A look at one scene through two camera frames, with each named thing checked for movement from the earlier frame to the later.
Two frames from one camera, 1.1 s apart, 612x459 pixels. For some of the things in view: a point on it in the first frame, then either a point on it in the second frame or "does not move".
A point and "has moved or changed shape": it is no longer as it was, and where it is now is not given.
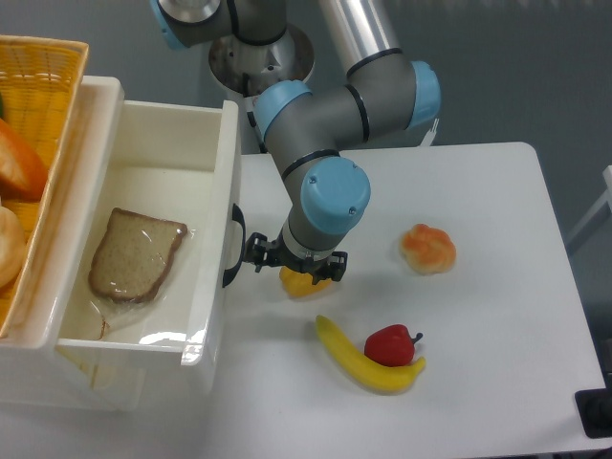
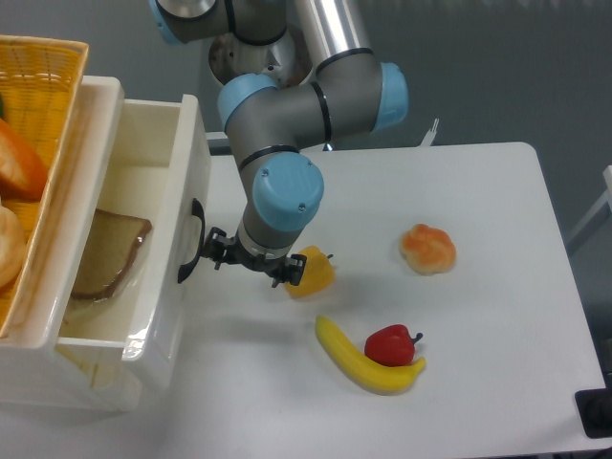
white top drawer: x=158 y=229 has moved or changed shape
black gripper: x=281 y=253 -> x=219 y=248
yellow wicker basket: x=40 y=80 does not move
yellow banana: x=371 y=376 does not move
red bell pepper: x=391 y=345 does not move
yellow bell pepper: x=300 y=284 does not move
